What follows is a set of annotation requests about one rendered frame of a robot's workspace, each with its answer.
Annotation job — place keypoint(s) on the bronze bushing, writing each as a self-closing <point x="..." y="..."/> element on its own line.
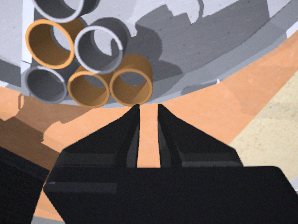
<point x="85" y="94"/>
<point x="42" y="47"/>
<point x="129" y="95"/>

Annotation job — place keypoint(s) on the grey round turntable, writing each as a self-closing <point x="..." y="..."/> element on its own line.
<point x="177" y="37"/>

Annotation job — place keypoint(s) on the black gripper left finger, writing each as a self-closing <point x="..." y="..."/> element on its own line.
<point x="108" y="145"/>

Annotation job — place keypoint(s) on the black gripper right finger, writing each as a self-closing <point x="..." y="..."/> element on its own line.
<point x="190" y="146"/>

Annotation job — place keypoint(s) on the grey metal bushing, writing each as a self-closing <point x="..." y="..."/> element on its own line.
<point x="91" y="59"/>
<point x="55" y="11"/>
<point x="44" y="87"/>

